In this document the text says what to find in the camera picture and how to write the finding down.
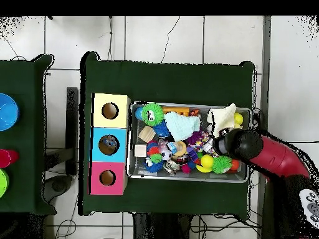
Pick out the light blue waffle cloth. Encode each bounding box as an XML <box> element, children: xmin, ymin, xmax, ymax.
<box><xmin>163</xmin><ymin>111</ymin><xmax>201</xmax><ymax>142</ymax></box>

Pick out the clear plastic bottle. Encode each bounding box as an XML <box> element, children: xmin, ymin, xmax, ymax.
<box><xmin>100</xmin><ymin>136</ymin><xmax>118</xmax><ymax>151</ymax></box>

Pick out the cream waffle cloth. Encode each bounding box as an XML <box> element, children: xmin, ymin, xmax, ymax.
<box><xmin>206</xmin><ymin>103</ymin><xmax>244</xmax><ymax>138</ymax></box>

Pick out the wooden box with three holes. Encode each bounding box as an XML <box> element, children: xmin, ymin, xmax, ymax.
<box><xmin>88</xmin><ymin>93</ymin><xmax>132</xmax><ymax>195</ymax></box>

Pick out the shallow clear mesh bin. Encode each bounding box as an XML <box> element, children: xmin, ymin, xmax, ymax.
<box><xmin>126</xmin><ymin>101</ymin><xmax>252</xmax><ymax>184</ymax></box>

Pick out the blue puffer ball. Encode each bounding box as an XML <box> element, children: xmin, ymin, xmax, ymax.
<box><xmin>153</xmin><ymin>120</ymin><xmax>171</xmax><ymax>138</ymax></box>

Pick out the wavy wooden block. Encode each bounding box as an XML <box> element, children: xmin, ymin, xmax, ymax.
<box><xmin>138</xmin><ymin>125</ymin><xmax>156</xmax><ymax>143</ymax></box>

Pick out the wooden cube block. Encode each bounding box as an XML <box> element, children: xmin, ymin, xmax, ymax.
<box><xmin>134</xmin><ymin>144</ymin><xmax>148</xmax><ymax>157</ymax></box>

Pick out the orange toy brick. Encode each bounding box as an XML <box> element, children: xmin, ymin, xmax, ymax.
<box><xmin>162</xmin><ymin>106</ymin><xmax>191</xmax><ymax>116</ymax></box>

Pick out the small green puffer ball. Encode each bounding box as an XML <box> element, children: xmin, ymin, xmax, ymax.
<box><xmin>211</xmin><ymin>155</ymin><xmax>232</xmax><ymax>174</ymax></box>

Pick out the black robot stand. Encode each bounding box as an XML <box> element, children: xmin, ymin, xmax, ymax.
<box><xmin>133</xmin><ymin>212</ymin><xmax>195</xmax><ymax>239</ymax></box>

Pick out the grey rounded base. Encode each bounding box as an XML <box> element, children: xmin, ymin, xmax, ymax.
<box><xmin>43</xmin><ymin>174</ymin><xmax>73</xmax><ymax>202</ymax></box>

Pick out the dark green side table cloth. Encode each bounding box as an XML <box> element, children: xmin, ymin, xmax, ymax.
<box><xmin>0</xmin><ymin>54</ymin><xmax>57</xmax><ymax>215</ymax></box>

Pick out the blue bowl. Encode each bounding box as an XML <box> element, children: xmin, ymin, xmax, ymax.
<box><xmin>0</xmin><ymin>93</ymin><xmax>20</xmax><ymax>132</ymax></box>

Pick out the red toy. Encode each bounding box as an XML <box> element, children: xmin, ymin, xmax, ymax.
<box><xmin>0</xmin><ymin>149</ymin><xmax>19</xmax><ymax>169</ymax></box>

